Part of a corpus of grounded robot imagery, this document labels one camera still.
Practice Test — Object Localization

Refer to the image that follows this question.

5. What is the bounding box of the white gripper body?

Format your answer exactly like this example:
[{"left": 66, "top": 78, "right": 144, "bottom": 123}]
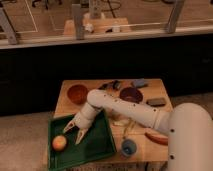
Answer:
[{"left": 73, "top": 112, "right": 92, "bottom": 129}]

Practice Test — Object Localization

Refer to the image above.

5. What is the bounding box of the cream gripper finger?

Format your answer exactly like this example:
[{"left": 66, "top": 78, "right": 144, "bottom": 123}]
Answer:
[
  {"left": 75, "top": 128, "right": 88, "bottom": 145},
  {"left": 63, "top": 121, "right": 76, "bottom": 134}
]

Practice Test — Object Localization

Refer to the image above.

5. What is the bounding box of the orange apple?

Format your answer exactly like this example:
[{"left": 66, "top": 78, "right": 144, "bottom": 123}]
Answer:
[{"left": 52, "top": 135, "right": 67, "bottom": 151}]

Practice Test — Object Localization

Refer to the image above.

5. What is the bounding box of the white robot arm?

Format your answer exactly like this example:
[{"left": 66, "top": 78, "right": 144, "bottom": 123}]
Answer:
[{"left": 63, "top": 89, "right": 213, "bottom": 171}]

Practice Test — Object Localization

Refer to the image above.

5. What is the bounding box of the orange bowl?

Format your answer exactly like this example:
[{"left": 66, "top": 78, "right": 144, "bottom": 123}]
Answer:
[{"left": 67, "top": 84, "right": 88, "bottom": 105}]

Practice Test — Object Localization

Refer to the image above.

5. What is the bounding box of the wooden spoon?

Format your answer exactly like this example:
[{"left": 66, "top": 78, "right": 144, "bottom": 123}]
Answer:
[{"left": 113, "top": 119, "right": 136, "bottom": 139}]

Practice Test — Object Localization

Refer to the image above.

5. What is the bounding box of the blue cup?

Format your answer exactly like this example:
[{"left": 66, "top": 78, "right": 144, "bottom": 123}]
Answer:
[{"left": 121, "top": 139, "right": 137, "bottom": 157}]

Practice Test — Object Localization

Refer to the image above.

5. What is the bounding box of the purple bowl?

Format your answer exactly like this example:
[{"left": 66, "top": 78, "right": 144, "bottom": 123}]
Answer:
[{"left": 119, "top": 87, "right": 143, "bottom": 103}]

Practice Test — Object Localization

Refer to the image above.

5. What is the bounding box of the small wooden table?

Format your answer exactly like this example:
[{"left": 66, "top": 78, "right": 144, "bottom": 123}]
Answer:
[{"left": 53, "top": 79, "right": 173, "bottom": 164}]

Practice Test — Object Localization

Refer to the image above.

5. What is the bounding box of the grey blue sponge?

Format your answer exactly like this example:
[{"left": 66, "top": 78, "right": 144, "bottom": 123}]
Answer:
[{"left": 132, "top": 78, "right": 148, "bottom": 88}]

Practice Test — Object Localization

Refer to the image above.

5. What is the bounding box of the dark rectangular block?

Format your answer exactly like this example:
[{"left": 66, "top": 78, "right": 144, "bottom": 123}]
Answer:
[{"left": 146, "top": 98, "right": 166, "bottom": 107}]

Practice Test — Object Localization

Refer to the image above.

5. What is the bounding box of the background wooden table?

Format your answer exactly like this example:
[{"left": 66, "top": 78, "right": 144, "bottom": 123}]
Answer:
[{"left": 63, "top": 18, "right": 131, "bottom": 36}]

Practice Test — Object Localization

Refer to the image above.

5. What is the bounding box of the black handled knife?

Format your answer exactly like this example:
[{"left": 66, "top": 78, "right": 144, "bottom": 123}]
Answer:
[{"left": 99, "top": 80, "right": 121, "bottom": 90}]

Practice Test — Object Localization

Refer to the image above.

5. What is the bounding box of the middle metal post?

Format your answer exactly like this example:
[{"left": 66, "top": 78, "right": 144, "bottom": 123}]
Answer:
[{"left": 72, "top": 4, "right": 84, "bottom": 40}]

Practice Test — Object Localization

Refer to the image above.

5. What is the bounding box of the metal post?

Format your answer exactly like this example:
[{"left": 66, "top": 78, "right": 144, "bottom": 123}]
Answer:
[
  {"left": 165, "top": 0, "right": 185, "bottom": 33},
  {"left": 0, "top": 7, "right": 18, "bottom": 45},
  {"left": 72, "top": 4, "right": 84, "bottom": 40}
]

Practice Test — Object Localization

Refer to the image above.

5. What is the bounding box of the left metal post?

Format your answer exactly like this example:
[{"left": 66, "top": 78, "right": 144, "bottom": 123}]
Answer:
[{"left": 0, "top": 7, "right": 18, "bottom": 45}]

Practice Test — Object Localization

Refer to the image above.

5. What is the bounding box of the right metal post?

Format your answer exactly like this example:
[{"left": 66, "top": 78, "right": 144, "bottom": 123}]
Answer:
[{"left": 165, "top": 0, "right": 185, "bottom": 33}]

